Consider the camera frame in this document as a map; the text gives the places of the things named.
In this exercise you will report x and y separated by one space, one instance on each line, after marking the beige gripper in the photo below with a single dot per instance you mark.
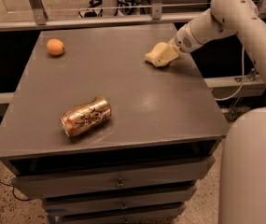
185 42

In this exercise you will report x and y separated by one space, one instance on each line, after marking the yellow sponge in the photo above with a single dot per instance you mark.
158 56

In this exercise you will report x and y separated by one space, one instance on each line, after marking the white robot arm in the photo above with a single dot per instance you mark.
242 188

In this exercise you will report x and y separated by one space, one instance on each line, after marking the crushed orange soda can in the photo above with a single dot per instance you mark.
85 117

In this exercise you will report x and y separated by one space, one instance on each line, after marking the orange fruit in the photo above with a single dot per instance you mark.
55 47

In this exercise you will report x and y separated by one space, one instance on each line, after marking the grey drawer cabinet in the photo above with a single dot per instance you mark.
100 136

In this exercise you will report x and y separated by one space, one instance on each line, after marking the metal railing frame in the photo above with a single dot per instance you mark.
25 15

